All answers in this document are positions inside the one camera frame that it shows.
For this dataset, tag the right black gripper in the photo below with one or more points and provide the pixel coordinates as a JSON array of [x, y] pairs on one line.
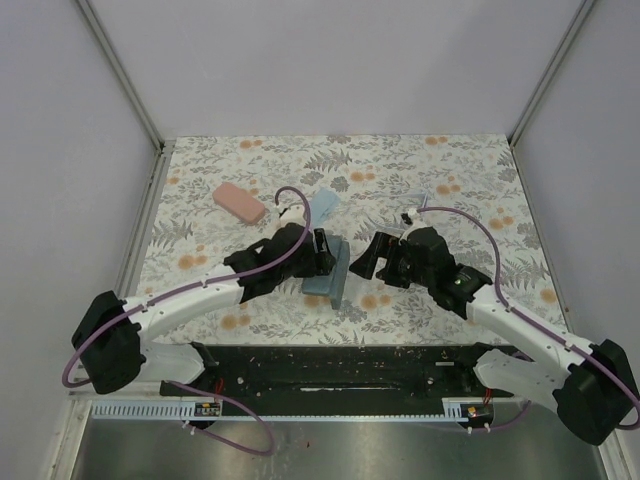
[[366, 264]]

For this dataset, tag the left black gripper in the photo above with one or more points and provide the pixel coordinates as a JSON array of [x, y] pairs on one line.
[[320, 262]]

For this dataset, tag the grey-blue glasses case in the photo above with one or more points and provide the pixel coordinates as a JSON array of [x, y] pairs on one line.
[[331, 286]]

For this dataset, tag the white frame sunglasses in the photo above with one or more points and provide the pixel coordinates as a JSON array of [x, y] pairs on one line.
[[385, 219]]

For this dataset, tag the light blue cleaning cloth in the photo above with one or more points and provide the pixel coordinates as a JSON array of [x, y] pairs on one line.
[[322, 204]]

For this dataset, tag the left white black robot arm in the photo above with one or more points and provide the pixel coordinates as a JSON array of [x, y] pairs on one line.
[[115, 340]]

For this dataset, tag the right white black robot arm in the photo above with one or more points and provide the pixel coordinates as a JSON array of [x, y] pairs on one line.
[[589, 386]]

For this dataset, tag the pink glasses case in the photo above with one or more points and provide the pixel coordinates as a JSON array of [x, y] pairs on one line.
[[239, 203]]

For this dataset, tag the floral patterned table mat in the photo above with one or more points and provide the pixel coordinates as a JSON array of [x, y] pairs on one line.
[[476, 202]]

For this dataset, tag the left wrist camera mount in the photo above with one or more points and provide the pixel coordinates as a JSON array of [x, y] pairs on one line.
[[292, 214]]

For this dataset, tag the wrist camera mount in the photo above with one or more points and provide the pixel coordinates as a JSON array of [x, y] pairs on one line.
[[292, 214], [413, 221]]

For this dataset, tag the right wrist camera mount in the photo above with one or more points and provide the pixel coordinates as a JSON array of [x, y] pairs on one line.
[[413, 221]]

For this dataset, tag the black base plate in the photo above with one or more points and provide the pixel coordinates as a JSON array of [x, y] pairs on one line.
[[405, 373]]

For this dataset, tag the white slotted cable duct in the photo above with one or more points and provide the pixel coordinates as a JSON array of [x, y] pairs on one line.
[[309, 406]]

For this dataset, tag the left aluminium side rail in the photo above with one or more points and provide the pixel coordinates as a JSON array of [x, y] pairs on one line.
[[140, 238]]

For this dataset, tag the left aluminium frame post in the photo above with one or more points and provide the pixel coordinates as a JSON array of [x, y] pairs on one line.
[[91, 17]]

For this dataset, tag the aluminium frame post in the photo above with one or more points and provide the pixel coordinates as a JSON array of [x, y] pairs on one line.
[[91, 17], [552, 69]]

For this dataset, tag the right aluminium frame post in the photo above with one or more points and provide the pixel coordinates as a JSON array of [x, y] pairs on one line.
[[552, 69]]

